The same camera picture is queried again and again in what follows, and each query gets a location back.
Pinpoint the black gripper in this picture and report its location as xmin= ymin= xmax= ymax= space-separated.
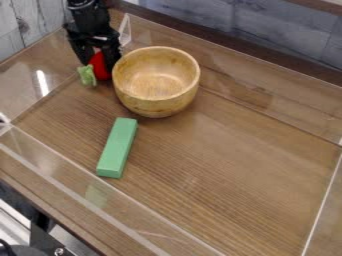
xmin=63 ymin=22 xmax=122 ymax=72

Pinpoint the red plush strawberry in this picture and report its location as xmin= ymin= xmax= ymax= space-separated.
xmin=78 ymin=51 xmax=113 ymax=87

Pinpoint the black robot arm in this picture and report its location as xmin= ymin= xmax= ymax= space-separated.
xmin=63 ymin=0 xmax=122 ymax=71

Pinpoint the wooden bowl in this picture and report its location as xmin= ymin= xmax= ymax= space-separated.
xmin=113 ymin=46 xmax=201 ymax=118

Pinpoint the green rectangular block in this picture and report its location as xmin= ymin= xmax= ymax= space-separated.
xmin=97 ymin=118 xmax=138 ymax=179

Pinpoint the black equipment lower left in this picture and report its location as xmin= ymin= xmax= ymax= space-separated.
xmin=0 ymin=223 xmax=77 ymax=256

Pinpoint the clear acrylic tray wall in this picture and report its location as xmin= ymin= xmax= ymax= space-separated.
xmin=0 ymin=14 xmax=342 ymax=256

